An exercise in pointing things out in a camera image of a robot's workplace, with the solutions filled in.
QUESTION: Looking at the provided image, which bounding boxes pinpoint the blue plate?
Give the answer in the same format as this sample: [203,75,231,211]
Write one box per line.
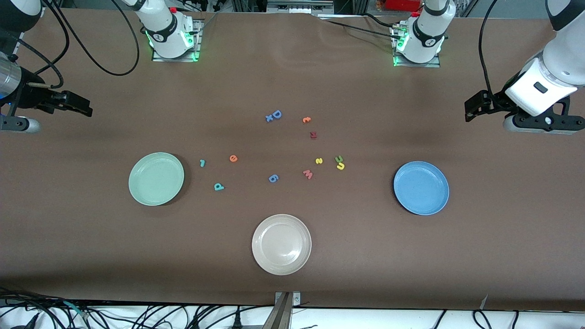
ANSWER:
[394,161,450,216]

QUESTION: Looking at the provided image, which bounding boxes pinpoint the mint green plate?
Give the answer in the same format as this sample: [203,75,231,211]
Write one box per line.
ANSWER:
[128,152,185,207]

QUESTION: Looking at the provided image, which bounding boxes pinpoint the red background box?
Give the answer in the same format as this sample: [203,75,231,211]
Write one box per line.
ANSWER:
[384,0,423,12]

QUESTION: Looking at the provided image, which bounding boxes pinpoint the beige plate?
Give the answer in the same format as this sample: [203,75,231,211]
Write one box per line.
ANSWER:
[252,214,312,276]

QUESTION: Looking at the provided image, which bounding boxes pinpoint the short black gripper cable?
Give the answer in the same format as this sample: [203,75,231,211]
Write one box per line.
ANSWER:
[17,39,64,88]

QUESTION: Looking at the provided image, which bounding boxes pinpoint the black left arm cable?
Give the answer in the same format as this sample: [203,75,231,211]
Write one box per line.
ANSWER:
[479,0,500,99]

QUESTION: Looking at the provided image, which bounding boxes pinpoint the long black arm cable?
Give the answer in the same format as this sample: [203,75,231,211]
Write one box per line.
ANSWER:
[41,0,140,77]

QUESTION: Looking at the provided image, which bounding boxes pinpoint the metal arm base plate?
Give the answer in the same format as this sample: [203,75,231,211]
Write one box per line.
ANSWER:
[152,18,203,62]
[392,25,441,68]

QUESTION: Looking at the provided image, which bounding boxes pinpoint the black base cable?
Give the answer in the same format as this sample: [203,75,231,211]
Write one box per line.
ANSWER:
[361,13,408,29]
[320,17,398,41]

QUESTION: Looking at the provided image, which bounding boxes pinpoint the aluminium background frame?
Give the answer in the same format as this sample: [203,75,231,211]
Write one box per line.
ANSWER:
[267,0,334,14]

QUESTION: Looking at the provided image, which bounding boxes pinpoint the teal floor cable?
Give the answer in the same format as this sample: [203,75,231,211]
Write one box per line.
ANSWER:
[63,301,88,319]

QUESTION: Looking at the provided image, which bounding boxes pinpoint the aluminium edge bracket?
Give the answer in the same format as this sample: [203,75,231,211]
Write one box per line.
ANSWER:
[263,292,301,329]

